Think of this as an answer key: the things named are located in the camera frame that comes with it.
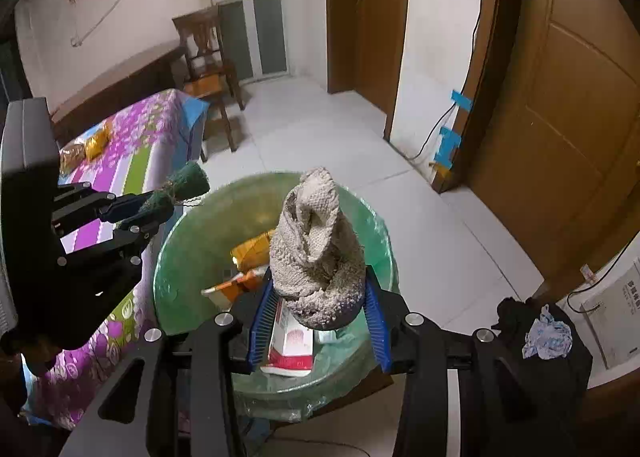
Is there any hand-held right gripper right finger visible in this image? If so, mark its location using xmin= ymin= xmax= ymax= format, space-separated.
xmin=362 ymin=264 xmax=552 ymax=457

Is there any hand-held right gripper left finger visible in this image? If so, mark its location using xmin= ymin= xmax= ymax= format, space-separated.
xmin=59 ymin=269 xmax=284 ymax=457

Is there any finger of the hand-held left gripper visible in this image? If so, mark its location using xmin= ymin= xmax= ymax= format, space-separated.
xmin=57 ymin=216 xmax=174 ymax=271
xmin=50 ymin=181 xmax=156 ymax=239

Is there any dark green scouring pad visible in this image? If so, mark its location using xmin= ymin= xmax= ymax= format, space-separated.
xmin=137 ymin=160 xmax=211 ymax=226

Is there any green lined bin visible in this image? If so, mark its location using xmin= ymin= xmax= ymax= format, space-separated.
xmin=152 ymin=170 xmax=401 ymax=426

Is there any grey knitted rag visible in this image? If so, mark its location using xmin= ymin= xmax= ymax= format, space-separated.
xmin=268 ymin=166 xmax=367 ymax=331

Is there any red white carton box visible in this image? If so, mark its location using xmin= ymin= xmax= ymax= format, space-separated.
xmin=259 ymin=297 xmax=317 ymax=378

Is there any orange white snack packet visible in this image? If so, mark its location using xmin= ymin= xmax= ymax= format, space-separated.
xmin=201 ymin=266 xmax=269 ymax=311

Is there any table with floral purple tablecloth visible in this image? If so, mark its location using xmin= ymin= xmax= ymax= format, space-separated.
xmin=20 ymin=89 xmax=211 ymax=431

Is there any brown snack packet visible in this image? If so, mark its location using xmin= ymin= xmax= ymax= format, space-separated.
xmin=59 ymin=142 xmax=86 ymax=176

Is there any gold snack packet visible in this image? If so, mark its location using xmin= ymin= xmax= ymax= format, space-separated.
xmin=84 ymin=122 xmax=115 ymax=161

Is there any wooden chair with orange seat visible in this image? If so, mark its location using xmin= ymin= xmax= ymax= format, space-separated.
xmin=172 ymin=4 xmax=246 ymax=153

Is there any crumpled blue white plastic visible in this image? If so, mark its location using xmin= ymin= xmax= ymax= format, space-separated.
xmin=522 ymin=304 xmax=574 ymax=361

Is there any frosted glass double door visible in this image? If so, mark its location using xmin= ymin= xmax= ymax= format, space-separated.
xmin=205 ymin=0 xmax=291 ymax=84

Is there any wide brown panelled door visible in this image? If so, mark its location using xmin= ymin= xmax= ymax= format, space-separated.
xmin=464 ymin=0 xmax=640 ymax=290

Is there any narrow brown wooden door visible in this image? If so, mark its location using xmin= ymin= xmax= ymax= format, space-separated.
xmin=324 ymin=0 xmax=411 ymax=118

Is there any black power cable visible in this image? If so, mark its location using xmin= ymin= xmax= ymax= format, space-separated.
xmin=554 ymin=217 xmax=640 ymax=309

